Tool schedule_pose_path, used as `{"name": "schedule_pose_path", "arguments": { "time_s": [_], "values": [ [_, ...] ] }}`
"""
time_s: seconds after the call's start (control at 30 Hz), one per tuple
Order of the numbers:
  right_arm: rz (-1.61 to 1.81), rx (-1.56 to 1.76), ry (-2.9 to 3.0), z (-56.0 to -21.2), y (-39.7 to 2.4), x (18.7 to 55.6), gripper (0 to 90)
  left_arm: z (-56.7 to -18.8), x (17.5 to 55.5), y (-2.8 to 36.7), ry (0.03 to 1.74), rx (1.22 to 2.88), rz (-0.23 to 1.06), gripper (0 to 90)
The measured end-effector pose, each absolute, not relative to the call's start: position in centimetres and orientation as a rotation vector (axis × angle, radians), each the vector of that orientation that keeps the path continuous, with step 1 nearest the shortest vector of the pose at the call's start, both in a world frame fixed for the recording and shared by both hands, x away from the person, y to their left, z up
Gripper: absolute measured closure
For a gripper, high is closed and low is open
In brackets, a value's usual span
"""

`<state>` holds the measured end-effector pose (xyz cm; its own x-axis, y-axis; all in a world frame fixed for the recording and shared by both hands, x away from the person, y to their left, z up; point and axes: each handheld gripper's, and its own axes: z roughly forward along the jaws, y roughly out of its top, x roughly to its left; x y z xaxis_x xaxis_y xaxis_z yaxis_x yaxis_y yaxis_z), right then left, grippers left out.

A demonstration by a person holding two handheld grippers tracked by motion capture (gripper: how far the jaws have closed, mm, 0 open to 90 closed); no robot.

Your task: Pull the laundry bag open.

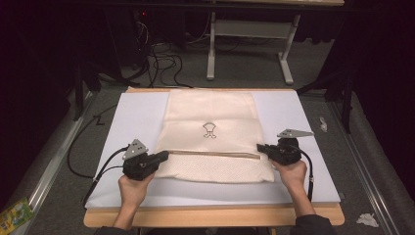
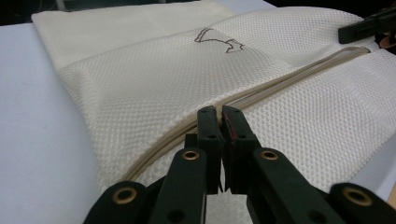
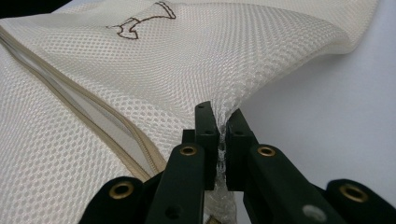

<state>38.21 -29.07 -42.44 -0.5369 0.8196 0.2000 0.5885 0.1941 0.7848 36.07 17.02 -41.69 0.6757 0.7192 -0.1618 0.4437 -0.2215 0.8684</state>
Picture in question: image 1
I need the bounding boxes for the person's left hand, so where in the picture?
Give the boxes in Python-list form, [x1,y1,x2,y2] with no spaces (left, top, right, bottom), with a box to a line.
[117,171,157,211]

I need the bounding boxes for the black stand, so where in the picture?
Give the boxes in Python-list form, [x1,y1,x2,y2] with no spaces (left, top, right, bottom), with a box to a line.
[71,60,103,122]
[296,70,356,135]

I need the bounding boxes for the metal floor rail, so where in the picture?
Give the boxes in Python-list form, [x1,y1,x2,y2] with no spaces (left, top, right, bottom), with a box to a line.
[9,91,96,235]
[327,100,394,235]

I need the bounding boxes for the white board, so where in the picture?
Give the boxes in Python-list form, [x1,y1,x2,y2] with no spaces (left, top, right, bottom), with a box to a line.
[84,90,342,210]

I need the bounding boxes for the wooden table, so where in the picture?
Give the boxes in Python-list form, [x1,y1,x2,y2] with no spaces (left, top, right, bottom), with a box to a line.
[82,85,346,228]

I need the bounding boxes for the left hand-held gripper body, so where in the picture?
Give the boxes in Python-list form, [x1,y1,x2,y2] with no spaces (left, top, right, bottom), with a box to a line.
[121,138,159,182]

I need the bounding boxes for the crumpled white paper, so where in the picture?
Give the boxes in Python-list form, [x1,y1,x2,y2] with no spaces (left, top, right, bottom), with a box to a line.
[355,212,381,229]

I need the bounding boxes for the black floor cable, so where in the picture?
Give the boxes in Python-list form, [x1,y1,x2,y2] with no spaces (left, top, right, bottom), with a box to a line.
[66,103,118,179]

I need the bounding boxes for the hand-held gripper cable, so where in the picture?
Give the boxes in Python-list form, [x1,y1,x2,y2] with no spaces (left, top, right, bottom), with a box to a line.
[81,146,130,207]
[289,144,315,203]

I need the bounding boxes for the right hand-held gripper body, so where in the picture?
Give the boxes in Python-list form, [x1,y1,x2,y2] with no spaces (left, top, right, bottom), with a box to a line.
[269,128,315,166]

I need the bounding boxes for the green packet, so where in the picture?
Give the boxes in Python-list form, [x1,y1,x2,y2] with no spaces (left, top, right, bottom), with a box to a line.
[0,197,35,235]

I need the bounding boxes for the white desk frame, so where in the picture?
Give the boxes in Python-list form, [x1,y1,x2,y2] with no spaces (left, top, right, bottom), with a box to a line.
[206,11,301,86]

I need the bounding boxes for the person's right hand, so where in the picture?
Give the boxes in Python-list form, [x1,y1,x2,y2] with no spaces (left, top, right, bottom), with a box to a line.
[271,159,308,198]

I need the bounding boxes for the bundle of black cables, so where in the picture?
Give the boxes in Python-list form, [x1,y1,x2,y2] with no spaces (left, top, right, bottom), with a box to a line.
[129,19,194,89]

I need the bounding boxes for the left hand-held gripper cable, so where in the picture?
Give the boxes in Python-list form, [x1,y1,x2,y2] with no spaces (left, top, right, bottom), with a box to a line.
[81,146,130,207]

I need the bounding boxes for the cream zippered laundry bag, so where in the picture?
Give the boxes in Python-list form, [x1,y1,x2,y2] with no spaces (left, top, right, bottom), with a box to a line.
[153,90,276,184]

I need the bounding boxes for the right hand-held gripper cable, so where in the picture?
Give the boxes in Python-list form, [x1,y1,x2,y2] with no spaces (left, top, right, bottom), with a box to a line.
[289,144,315,203]

